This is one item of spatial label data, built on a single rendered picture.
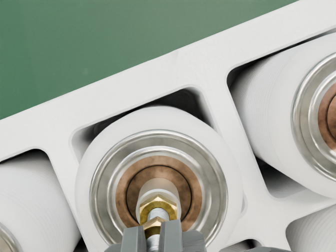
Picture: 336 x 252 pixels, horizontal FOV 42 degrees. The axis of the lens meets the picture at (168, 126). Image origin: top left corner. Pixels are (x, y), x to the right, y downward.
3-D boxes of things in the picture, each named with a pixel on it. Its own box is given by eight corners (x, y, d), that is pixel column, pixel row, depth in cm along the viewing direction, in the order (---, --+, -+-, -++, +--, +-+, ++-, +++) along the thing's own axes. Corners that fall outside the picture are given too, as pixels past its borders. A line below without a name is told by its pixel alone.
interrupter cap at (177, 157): (66, 168, 24) (63, 170, 23) (187, 104, 24) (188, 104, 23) (130, 286, 25) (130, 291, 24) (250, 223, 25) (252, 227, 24)
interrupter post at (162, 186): (129, 187, 24) (124, 201, 21) (167, 167, 24) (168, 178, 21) (149, 225, 24) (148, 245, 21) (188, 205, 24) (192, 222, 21)
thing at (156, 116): (91, 133, 42) (39, 161, 24) (180, 86, 42) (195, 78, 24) (139, 220, 43) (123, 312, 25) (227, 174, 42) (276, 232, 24)
